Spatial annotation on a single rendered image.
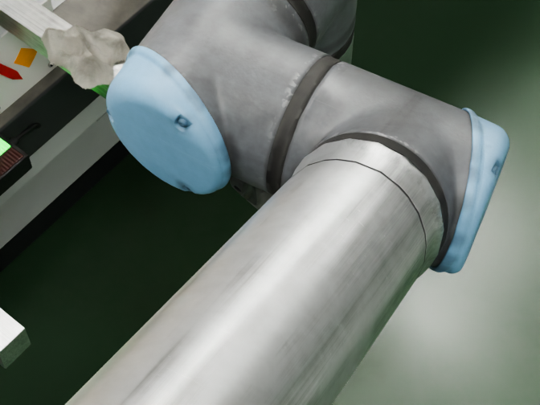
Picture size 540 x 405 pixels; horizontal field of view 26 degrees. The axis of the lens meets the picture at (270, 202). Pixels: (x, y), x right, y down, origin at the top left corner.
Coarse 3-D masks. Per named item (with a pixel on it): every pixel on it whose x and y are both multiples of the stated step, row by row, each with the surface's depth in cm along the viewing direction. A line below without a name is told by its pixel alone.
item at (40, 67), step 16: (48, 0) 121; (0, 48) 119; (16, 48) 121; (32, 48) 124; (16, 64) 123; (32, 64) 125; (48, 64) 128; (0, 80) 122; (16, 80) 125; (32, 80) 127; (0, 96) 124; (16, 96) 126; (0, 112) 126
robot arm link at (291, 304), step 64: (320, 64) 67; (320, 128) 65; (384, 128) 63; (448, 128) 65; (320, 192) 57; (384, 192) 58; (448, 192) 62; (256, 256) 51; (320, 256) 52; (384, 256) 56; (448, 256) 64; (192, 320) 47; (256, 320) 48; (320, 320) 50; (384, 320) 56; (128, 384) 43; (192, 384) 44; (256, 384) 45; (320, 384) 49
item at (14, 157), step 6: (12, 150) 123; (6, 156) 122; (12, 156) 122; (18, 156) 122; (0, 162) 122; (6, 162) 122; (12, 162) 122; (0, 168) 122; (6, 168) 122; (0, 174) 121
